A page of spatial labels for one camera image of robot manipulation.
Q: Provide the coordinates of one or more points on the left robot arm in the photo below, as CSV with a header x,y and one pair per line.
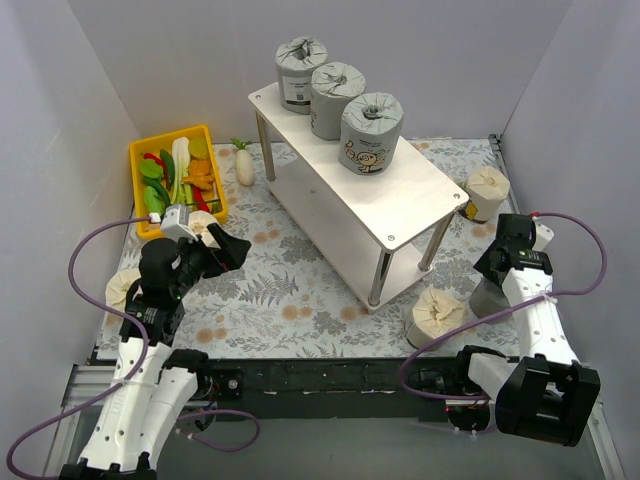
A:
x,y
152,381

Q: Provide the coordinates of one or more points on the white radish toy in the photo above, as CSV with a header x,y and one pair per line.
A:
x,y
244,167

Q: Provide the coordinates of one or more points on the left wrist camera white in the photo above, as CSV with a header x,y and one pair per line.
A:
x,y
174,222

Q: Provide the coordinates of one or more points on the grey roll with QR label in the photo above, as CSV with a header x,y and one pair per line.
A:
x,y
295,63

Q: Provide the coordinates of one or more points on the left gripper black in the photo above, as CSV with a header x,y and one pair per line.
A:
x,y
211,253

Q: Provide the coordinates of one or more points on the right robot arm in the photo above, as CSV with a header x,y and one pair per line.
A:
x,y
546,395

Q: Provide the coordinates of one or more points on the white two-tier shelf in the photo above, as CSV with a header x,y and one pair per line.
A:
x,y
379,233

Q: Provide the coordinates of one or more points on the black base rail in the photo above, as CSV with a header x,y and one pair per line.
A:
x,y
348,389

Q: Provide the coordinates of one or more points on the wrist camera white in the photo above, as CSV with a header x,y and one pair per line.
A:
x,y
174,222
543,234

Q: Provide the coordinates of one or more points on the green pepper toy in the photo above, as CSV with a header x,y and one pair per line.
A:
x,y
169,167

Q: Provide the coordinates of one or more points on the white bok choy toy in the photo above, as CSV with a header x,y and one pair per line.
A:
x,y
181,159

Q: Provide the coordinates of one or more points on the orange ginger toy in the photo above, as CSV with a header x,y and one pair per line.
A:
x,y
200,174

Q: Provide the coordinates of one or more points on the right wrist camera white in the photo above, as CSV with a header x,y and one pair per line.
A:
x,y
543,234

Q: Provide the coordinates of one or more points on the yellow green fruit toy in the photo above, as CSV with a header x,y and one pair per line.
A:
x,y
199,148

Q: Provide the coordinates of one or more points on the red chili toy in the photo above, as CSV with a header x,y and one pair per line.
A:
x,y
157,160

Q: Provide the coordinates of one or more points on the green leafy vegetable toy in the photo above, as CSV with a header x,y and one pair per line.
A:
x,y
154,200

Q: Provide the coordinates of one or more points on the grey roll with cartoon label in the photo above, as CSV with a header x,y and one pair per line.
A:
x,y
333,86

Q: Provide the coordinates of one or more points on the beige roll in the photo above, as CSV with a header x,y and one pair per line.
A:
x,y
118,286
198,223
487,189
435,313

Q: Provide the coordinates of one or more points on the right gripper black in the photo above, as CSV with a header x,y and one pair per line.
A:
x,y
513,228

